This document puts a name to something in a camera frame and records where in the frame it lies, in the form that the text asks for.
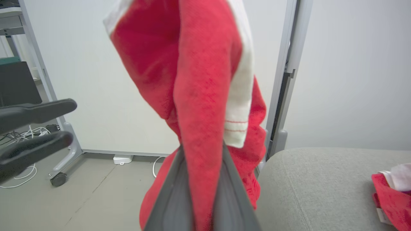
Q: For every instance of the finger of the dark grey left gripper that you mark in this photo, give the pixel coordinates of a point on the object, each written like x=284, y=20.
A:
x=35, y=113
x=35, y=150

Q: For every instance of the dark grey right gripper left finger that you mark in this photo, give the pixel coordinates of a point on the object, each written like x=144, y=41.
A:
x=173, y=199

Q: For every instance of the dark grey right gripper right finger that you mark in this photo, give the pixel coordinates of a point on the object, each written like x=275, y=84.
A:
x=231, y=199

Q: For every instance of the red and white garment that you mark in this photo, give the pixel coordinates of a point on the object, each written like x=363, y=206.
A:
x=393, y=199
x=199, y=80

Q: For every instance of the grey padded surface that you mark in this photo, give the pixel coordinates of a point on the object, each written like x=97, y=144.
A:
x=321, y=186

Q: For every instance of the black flat panel object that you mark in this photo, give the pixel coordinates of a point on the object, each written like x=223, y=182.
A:
x=17, y=83

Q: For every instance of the black caster wheel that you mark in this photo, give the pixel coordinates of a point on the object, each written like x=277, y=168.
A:
x=58, y=179

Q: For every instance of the grey table leg with caster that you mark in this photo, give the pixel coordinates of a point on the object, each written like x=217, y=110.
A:
x=72, y=144

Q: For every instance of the teal flat object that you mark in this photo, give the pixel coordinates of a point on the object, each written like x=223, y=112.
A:
x=9, y=60

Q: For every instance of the white partition panel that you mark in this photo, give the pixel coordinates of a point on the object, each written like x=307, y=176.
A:
x=90, y=80
x=353, y=64

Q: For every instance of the grey desk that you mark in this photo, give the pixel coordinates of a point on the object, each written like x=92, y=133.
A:
x=9, y=22

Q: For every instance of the grey partition post with foot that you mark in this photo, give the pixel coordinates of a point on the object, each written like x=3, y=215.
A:
x=293, y=48

